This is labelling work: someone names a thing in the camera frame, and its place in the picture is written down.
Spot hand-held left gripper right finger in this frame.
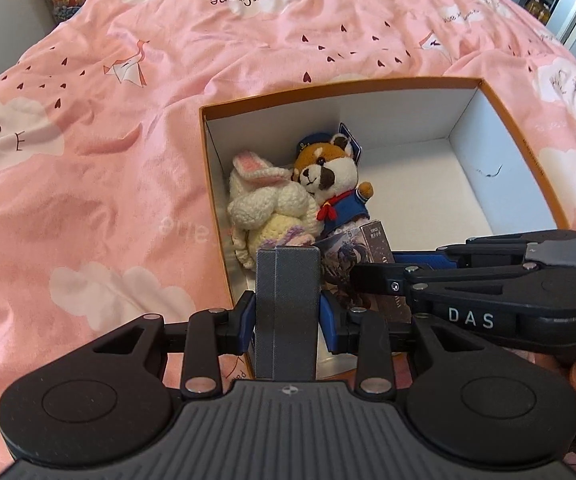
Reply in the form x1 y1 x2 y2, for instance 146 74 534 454
319 290 493 395

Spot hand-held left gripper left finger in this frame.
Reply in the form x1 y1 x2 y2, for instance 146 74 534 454
82 291 257 397

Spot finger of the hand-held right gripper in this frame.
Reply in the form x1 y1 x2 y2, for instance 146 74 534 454
350 261 528 313
393 230 576 273

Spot illustrated card box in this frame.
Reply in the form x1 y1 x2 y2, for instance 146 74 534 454
315 220 415 327

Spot grey rectangular box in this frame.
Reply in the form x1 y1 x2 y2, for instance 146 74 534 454
254 246 323 381

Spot orange cardboard box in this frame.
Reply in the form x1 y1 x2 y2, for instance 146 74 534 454
199 76 571 382

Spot red panda plush toy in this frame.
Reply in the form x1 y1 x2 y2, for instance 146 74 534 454
290 121 375 237

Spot cream crochet bunny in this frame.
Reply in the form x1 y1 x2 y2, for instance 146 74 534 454
226 151 325 268

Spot pink printed blanket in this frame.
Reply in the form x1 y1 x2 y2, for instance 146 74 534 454
0 0 576 480

